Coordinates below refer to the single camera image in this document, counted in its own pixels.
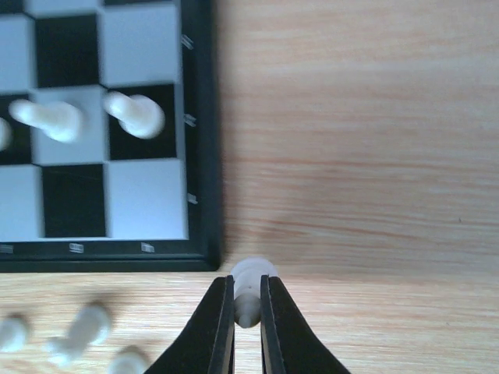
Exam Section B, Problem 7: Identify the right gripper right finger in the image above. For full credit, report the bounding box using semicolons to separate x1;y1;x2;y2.
260;275;350;374

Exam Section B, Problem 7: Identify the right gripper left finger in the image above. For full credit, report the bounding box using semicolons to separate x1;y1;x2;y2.
145;276;235;374

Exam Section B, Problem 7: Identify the white bishop piece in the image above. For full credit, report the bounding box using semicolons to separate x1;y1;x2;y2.
230;257;278;329

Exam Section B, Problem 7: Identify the white pawn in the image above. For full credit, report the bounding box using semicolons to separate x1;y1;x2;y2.
9;99;84;143
1;316;29;353
0;118;12;152
104;91;165;139

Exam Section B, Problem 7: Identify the white bishop on table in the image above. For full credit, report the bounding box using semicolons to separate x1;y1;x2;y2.
106;346;150;374

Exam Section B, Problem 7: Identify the white knight on table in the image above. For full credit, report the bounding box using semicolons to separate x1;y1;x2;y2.
45;304;112;367

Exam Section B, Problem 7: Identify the black and silver chessboard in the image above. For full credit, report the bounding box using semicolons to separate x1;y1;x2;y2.
1;1;224;273

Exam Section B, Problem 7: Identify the white pawn on table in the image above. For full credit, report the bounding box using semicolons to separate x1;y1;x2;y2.
1;316;29;353

